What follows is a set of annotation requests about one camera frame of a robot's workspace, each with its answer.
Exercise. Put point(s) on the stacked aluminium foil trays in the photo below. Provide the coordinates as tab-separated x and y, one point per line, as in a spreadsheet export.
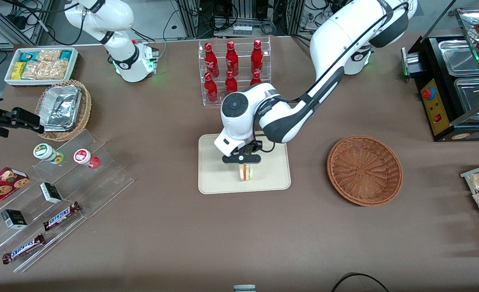
61	107

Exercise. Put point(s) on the small grey device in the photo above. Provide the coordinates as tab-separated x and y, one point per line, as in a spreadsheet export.
244	288

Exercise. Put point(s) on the red plaid cookie box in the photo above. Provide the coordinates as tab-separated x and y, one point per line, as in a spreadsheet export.
0	186

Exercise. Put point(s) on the brown round wicker basket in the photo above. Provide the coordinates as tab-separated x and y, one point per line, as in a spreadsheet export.
365	170

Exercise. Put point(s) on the Snickers chocolate bar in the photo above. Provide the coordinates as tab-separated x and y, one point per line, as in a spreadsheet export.
61	216
23	248

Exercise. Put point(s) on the yellow snack box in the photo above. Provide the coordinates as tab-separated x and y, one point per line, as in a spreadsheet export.
18	70

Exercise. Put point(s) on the green lid snack cup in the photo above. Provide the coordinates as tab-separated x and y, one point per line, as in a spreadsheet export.
44	151

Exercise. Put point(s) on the red lid snack cup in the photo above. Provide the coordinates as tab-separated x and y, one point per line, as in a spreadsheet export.
83	156

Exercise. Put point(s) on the clear acrylic stepped stand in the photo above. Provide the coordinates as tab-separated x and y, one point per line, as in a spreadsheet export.
101	178

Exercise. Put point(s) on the tan wicker basket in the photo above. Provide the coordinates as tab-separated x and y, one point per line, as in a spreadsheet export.
86	107

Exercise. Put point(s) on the teal snack pack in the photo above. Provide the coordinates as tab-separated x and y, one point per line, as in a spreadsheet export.
27	56
66	54

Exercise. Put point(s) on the clear acrylic bottle rack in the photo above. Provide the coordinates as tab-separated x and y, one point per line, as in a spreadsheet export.
207	103

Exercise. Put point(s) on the black food warmer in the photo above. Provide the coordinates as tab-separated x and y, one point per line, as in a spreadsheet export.
438	117

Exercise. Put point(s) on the white rectangular snack bin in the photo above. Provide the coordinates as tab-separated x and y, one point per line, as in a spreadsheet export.
74	65

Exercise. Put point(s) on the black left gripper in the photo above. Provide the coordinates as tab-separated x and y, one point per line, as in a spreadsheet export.
257	144

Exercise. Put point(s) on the clear cracker bag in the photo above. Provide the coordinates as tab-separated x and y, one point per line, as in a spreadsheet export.
48	55
46	70

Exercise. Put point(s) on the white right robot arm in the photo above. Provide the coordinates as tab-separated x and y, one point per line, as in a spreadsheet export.
117	16

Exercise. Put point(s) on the small black carton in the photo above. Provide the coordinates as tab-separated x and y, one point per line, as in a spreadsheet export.
50	192
14	219

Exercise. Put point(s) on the red cola bottle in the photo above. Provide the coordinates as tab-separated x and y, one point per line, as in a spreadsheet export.
211	61
211	90
231	59
256	79
257	56
231	84

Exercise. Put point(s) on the triangle sandwich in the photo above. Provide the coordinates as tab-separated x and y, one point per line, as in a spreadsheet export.
246	173

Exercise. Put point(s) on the beige plastic tray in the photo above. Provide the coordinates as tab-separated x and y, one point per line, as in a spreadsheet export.
272	174

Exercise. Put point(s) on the steel warmer pan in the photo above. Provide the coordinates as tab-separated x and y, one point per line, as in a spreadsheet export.
473	97
458	59

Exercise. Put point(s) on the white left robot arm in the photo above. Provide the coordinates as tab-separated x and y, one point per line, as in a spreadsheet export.
333	36

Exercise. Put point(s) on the white power strip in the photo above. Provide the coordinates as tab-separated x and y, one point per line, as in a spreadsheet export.
242	29

